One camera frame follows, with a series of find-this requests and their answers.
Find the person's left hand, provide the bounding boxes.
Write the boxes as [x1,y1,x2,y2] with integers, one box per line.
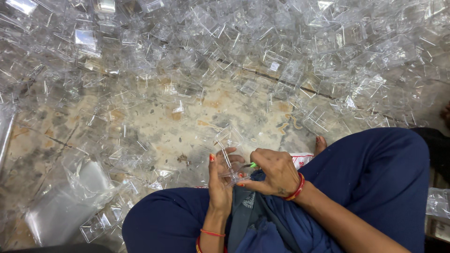
[208,147,247,216]

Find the person's right hand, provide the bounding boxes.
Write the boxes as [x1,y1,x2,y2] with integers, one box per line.
[242,148,302,198]

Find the single clear plastic case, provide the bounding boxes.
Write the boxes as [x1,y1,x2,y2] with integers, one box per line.
[214,125,252,186]
[426,187,450,219]

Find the red bangles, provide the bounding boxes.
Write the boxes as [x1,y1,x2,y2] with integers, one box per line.
[283,172,306,201]

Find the white packet with red print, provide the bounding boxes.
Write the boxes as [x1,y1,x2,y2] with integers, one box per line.
[290,153,315,170]

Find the grey cloth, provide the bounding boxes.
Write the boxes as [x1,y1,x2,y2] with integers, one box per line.
[227,184,268,253]

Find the red wrist thread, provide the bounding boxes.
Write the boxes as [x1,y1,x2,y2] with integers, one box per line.
[200,228,226,238]

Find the blue garment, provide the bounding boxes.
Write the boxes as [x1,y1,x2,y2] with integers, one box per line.
[233,169,347,253]

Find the person's foot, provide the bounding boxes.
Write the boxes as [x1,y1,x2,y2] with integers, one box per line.
[314,136,328,157]

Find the person's blue trousers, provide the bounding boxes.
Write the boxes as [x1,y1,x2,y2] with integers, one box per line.
[121,127,431,253]

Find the heap of clear plastic cases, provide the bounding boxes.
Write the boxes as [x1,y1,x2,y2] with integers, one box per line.
[0,0,450,246]

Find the clear plastic bag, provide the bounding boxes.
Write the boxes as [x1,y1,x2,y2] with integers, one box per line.
[24,155,122,247]

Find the black cloth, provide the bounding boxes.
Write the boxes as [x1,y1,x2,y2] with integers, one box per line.
[409,127,450,184]

